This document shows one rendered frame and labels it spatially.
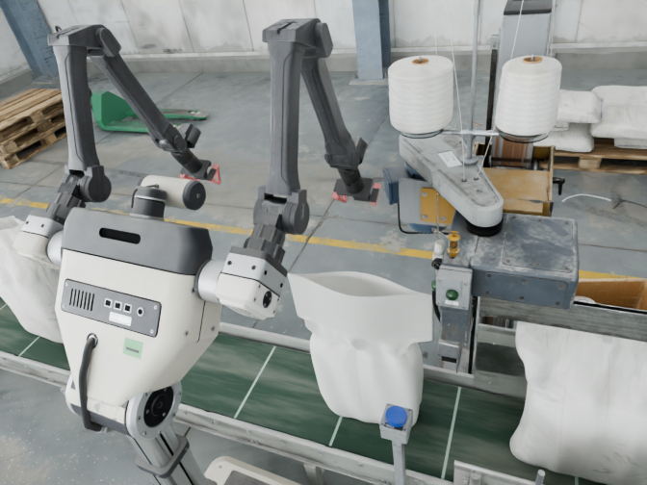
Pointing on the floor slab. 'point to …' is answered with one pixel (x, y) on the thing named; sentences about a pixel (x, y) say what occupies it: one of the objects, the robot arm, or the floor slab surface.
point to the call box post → (399, 463)
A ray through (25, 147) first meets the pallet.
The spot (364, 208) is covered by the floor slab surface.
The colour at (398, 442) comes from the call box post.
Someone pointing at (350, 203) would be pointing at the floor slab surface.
